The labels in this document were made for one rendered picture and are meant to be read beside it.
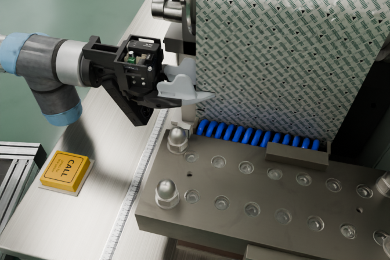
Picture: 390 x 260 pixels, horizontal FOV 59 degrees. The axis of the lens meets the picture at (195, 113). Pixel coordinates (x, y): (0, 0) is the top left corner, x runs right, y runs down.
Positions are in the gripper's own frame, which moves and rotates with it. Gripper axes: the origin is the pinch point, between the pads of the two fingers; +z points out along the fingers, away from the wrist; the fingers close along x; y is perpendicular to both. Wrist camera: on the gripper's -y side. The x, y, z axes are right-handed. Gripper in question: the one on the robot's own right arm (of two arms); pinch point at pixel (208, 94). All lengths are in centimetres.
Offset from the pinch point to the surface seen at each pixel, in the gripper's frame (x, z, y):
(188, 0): -1.2, -2.7, 17.4
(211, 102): -0.3, 0.7, -1.5
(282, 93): -0.3, 11.5, 3.2
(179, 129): -7.0, -3.1, -1.5
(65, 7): 170, -148, -109
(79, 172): -10.2, -22.6, -16.6
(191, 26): -0.7, -2.6, 13.2
